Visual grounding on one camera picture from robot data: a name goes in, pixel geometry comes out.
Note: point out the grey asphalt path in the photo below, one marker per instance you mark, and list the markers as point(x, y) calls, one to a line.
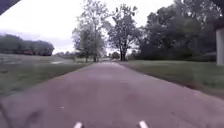
point(110, 90)

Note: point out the dark leafy tree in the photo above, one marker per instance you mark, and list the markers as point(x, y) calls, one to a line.
point(123, 31)

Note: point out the thin leafy tree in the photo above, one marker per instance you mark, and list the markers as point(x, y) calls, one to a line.
point(89, 36)

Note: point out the robot's own part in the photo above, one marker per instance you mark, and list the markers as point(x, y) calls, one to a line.
point(143, 124)
point(78, 125)

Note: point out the dense wood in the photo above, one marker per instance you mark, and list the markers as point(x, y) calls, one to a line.
point(180, 33)

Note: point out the grass verge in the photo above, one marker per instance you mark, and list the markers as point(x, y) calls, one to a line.
point(186, 73)

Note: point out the grass field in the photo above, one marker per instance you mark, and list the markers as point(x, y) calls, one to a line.
point(30, 71)

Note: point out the distant row of trees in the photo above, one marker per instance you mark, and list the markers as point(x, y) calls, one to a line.
point(25, 46)

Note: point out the pale concrete pillar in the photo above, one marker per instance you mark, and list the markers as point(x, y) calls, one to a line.
point(219, 43)

